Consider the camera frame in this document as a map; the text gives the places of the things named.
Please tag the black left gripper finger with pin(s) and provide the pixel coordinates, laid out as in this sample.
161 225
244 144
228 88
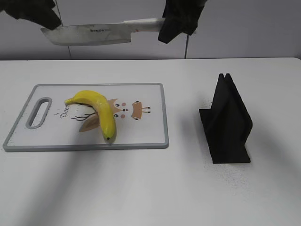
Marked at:
36 11

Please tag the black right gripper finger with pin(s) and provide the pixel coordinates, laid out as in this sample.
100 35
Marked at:
181 16

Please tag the cleaver knife with white handle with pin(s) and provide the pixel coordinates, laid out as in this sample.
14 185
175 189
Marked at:
101 34

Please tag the yellow plastic banana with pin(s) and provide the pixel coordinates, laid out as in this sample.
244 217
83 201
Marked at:
101 105

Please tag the white cutting board grey rim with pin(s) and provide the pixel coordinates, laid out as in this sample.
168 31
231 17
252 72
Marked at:
45 123

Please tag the black knife stand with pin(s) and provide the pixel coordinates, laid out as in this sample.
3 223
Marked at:
227 123

